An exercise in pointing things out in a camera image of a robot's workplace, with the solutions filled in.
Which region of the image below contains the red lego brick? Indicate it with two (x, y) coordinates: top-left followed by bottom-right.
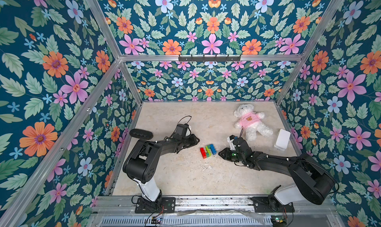
(200, 148), (207, 159)

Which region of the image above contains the blue lego brick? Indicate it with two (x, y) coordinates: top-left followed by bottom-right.
(209, 144), (217, 155)

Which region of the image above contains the lime green lego brick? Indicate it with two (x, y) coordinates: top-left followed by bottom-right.
(205, 146), (212, 157)

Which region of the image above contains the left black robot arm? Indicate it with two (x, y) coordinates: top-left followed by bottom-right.
(123, 123), (200, 202)

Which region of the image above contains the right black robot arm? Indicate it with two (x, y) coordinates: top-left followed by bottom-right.
(218, 135), (336, 205)

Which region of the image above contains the white teddy bear pink shirt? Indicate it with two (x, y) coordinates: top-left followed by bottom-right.
(233, 104), (273, 141)

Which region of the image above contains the black oval case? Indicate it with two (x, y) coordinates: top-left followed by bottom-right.
(129, 128), (153, 140)

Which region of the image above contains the white rectangular box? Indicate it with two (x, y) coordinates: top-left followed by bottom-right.
(274, 129), (291, 151)

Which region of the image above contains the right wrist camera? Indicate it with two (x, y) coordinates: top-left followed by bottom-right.
(227, 135), (236, 151)

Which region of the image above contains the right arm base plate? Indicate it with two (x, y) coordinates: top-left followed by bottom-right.
(250, 185), (295, 213)

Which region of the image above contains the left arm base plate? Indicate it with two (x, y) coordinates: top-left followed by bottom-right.
(135, 197), (176, 214)

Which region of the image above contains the black hook rail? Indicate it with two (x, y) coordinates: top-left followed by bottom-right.
(178, 55), (241, 63)

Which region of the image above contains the aluminium front rail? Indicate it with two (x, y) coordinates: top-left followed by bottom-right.
(88, 195), (345, 227)

